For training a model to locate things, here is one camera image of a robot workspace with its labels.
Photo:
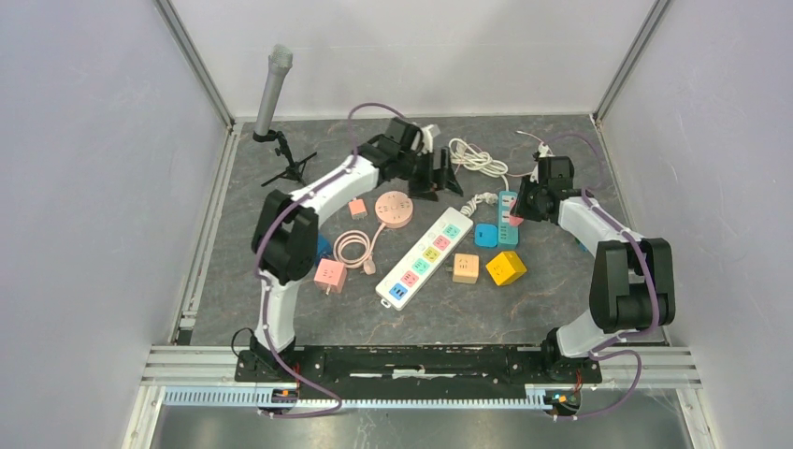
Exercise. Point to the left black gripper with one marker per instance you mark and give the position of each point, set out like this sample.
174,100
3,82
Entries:
435,181

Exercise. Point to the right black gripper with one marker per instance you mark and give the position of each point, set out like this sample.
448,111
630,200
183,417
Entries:
521,210

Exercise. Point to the teal power strip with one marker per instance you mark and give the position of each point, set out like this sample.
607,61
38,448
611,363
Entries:
507,234

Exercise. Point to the pink round socket hub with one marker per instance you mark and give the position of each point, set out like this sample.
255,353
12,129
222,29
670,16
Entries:
394,209

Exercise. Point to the small pink usb charger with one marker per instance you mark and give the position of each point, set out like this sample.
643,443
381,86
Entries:
357,208

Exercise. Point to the yellow cube socket adapter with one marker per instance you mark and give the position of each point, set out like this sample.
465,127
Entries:
506,268

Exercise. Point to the beige cube socket adapter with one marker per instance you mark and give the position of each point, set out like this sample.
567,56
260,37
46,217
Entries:
465,268

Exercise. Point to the blue cube socket adapter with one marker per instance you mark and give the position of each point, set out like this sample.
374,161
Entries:
323,250

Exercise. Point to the white multicolour power strip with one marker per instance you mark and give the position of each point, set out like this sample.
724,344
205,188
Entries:
402,283

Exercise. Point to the pink cube socket adapter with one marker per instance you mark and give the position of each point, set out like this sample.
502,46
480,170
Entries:
330,276

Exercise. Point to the small blue plug adapter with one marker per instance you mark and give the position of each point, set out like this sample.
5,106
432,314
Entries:
485,235

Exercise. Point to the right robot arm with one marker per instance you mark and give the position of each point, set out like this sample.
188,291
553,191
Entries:
632,291

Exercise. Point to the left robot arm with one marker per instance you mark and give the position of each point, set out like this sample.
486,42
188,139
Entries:
287,231

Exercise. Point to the grey microphone on stand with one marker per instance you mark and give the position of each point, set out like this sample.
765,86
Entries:
279,63

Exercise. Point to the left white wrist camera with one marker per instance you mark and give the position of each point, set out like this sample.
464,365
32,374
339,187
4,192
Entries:
429,133

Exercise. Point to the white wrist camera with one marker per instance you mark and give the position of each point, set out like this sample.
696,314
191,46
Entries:
543,150
429,133

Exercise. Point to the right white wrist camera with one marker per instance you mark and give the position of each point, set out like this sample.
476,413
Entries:
543,150

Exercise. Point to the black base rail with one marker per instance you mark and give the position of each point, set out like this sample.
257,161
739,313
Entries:
414,372

